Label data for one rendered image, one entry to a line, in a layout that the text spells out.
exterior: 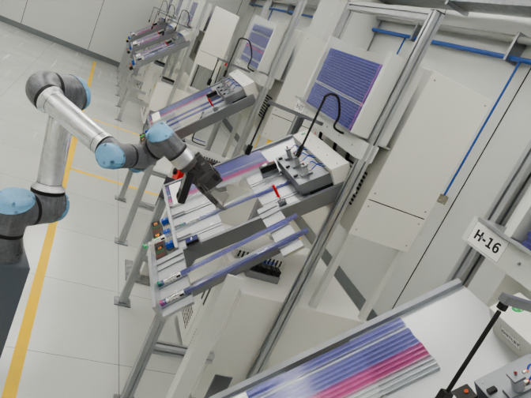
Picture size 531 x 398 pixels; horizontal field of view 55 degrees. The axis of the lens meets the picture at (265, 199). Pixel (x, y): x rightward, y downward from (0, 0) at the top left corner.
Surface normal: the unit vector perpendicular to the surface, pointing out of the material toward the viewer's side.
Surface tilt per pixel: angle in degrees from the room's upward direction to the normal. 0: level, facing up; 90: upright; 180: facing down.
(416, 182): 90
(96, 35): 90
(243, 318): 90
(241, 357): 90
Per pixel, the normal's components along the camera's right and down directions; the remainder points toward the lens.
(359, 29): 0.26, 0.39
